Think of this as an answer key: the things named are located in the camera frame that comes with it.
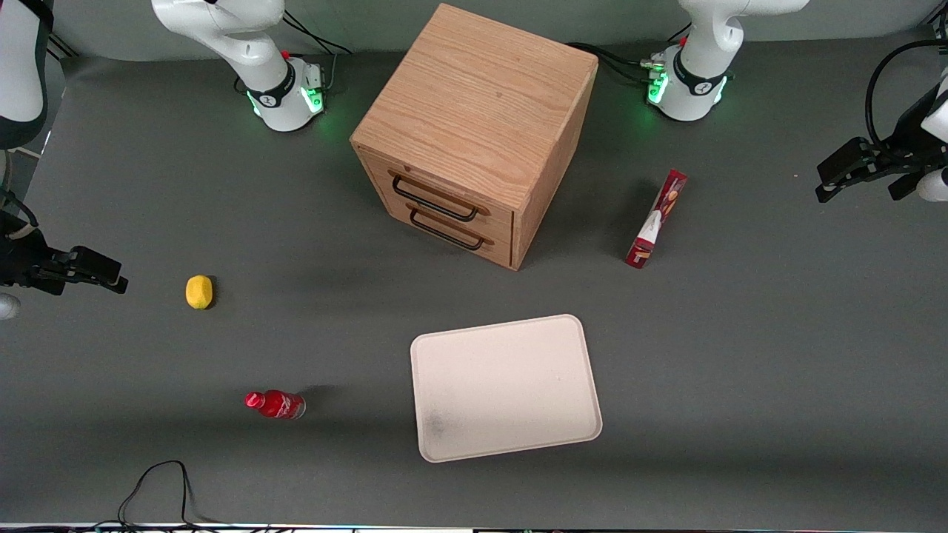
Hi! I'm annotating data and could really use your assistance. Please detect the wooden drawer cabinet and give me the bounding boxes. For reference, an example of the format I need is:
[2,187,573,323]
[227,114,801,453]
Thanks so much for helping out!
[350,3,599,272]

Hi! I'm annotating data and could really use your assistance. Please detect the yellow lemon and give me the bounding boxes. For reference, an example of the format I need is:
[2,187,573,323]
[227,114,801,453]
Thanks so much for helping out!
[185,275,214,310]

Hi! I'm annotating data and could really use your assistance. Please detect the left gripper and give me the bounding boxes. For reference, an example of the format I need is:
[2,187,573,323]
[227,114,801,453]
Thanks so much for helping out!
[815,137,948,203]

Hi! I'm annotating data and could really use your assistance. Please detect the black right arm wrist cable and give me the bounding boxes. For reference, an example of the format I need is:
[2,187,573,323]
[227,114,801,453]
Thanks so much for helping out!
[0,190,39,227]

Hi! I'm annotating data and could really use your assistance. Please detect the black left arm base cables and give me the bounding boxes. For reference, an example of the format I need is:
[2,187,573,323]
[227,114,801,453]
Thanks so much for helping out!
[567,42,664,84]

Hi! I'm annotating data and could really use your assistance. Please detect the black arm base cables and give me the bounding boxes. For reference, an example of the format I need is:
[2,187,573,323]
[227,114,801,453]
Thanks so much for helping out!
[281,11,353,93]
[567,42,664,84]

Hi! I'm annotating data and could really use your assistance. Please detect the red tartan cookie box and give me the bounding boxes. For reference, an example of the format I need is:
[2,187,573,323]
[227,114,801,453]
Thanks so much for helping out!
[624,169,689,269]

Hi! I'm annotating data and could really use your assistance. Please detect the red cola bottle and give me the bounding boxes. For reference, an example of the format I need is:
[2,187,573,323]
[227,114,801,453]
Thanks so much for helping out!
[244,389,307,420]

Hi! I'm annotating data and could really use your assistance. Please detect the beige rectangular tray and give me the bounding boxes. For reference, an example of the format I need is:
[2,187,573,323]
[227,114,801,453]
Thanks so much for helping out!
[410,314,604,464]

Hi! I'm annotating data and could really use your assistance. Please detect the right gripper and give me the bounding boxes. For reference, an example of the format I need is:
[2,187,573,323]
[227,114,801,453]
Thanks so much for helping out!
[0,215,128,321]

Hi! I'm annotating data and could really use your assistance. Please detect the black metal drawer handle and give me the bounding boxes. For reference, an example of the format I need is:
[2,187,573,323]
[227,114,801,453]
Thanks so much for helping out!
[408,207,486,251]
[390,174,480,223]

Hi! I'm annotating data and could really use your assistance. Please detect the wooden drawer front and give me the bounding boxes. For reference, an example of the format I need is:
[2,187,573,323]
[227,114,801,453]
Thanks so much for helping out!
[359,147,516,241]
[373,185,515,269]

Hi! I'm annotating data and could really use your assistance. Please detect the black right arm base cables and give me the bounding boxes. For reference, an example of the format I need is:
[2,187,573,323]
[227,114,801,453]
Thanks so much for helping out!
[281,11,353,93]

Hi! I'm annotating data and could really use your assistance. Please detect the black looped table cable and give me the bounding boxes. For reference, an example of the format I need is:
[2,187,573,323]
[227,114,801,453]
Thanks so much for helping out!
[117,460,216,528]

